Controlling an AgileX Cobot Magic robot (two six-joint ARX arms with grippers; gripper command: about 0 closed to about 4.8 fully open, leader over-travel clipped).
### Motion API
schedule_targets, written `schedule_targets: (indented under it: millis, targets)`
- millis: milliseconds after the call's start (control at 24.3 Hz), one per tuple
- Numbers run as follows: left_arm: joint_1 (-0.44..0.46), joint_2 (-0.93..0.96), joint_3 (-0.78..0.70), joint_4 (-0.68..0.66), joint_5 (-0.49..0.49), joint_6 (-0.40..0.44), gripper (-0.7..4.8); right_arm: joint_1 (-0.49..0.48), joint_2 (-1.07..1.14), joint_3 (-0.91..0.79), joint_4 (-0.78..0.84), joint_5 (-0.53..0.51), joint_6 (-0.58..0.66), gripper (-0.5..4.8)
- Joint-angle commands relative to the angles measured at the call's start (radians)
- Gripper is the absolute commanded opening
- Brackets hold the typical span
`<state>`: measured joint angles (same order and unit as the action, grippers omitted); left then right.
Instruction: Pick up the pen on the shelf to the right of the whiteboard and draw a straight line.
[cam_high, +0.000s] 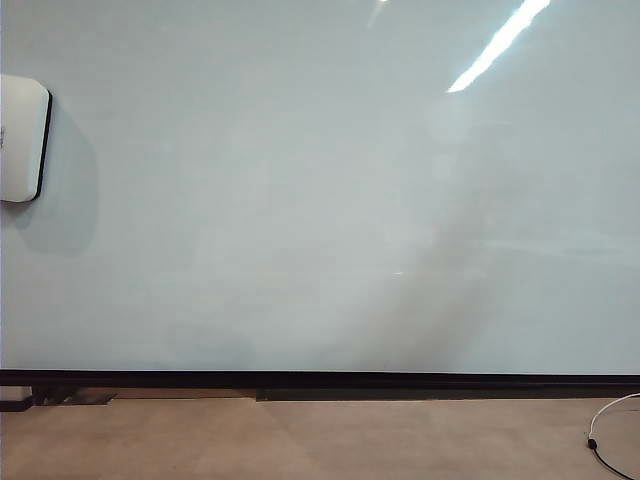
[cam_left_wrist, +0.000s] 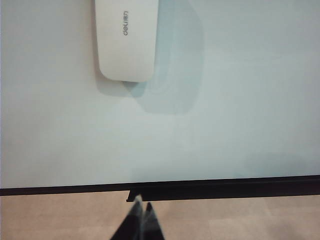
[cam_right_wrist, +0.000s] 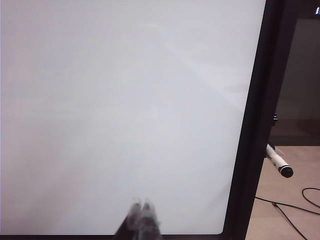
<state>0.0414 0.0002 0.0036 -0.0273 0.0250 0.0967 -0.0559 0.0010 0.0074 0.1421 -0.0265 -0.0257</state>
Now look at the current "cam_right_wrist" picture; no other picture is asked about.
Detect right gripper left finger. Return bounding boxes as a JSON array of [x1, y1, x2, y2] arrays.
[[114, 197, 143, 240]]

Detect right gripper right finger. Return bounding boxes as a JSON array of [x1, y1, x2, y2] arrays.
[[136, 197, 163, 240]]

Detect white whiteboard marker pen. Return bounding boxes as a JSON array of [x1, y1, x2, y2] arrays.
[[264, 143, 295, 179]]

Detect whiteboard with black frame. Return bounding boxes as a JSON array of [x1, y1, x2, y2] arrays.
[[0, 0, 300, 240]]

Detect black cable with connector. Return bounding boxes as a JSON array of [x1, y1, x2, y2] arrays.
[[254, 196, 320, 240]]

